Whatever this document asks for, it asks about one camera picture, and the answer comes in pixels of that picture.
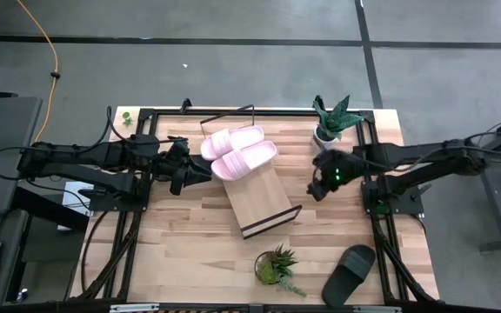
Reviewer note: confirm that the green snake plant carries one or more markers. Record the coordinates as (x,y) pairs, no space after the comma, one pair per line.
(335,121)

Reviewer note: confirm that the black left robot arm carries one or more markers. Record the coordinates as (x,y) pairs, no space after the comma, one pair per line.
(81,156)

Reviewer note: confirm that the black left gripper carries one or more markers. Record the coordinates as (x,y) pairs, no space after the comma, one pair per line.
(174,163)

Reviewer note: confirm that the pink rubber slide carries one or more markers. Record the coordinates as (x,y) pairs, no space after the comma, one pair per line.
(233,141)
(246,161)

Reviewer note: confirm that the yellow-green rosette succulent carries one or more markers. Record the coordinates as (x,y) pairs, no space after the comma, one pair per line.
(268,274)

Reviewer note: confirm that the black aluminium rig frame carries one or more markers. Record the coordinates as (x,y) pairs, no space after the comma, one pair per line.
(276,112)

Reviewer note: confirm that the wooden shelf with black frame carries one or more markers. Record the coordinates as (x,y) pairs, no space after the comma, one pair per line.
(261,195)

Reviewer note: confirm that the black rubber slide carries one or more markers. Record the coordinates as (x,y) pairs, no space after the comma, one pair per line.
(348,278)

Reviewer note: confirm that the grey-green trailing sprig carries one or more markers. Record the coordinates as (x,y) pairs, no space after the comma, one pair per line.
(294,289)

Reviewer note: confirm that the spiky dark green plant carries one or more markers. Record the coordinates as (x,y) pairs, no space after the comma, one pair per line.
(282,261)

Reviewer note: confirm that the small white plant pot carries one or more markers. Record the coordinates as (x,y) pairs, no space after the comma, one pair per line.
(322,141)

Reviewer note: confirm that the black bowl planter white label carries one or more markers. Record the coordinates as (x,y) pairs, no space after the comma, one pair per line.
(260,258)

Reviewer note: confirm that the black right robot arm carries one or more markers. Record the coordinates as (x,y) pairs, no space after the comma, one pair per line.
(429,158)

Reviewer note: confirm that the small green plant sprig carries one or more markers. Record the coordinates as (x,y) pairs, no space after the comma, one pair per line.
(127,119)

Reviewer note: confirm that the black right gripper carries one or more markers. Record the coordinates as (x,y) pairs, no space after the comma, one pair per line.
(342,167)

